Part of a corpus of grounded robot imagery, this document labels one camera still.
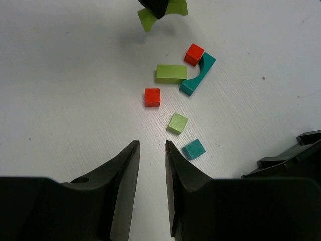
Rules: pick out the red cube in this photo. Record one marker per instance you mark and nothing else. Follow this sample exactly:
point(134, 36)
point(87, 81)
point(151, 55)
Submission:
point(152, 97)
point(193, 54)

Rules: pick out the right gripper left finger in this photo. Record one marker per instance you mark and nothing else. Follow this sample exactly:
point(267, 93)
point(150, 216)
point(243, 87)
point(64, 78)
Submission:
point(95, 206)

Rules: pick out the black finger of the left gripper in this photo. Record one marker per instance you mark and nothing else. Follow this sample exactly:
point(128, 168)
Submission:
point(157, 7)

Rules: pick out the teal arch block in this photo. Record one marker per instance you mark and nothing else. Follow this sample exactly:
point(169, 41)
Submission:
point(189, 86)

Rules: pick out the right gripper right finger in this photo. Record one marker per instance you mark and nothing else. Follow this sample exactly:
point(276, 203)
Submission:
point(203, 208)

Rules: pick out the green arch block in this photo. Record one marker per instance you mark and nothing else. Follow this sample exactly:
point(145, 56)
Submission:
point(147, 19)

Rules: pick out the green cube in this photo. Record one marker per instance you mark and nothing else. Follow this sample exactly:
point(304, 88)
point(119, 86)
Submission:
point(177, 123)

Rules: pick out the red cube front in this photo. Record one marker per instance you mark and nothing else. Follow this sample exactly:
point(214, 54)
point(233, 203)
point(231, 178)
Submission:
point(152, 97)

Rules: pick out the green rectangular block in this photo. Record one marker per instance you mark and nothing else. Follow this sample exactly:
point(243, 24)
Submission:
point(170, 74)

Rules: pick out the black plastic box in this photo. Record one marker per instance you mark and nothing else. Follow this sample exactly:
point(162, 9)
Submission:
point(301, 160)

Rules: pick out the teal cube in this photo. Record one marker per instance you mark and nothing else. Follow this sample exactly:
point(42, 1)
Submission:
point(193, 150)

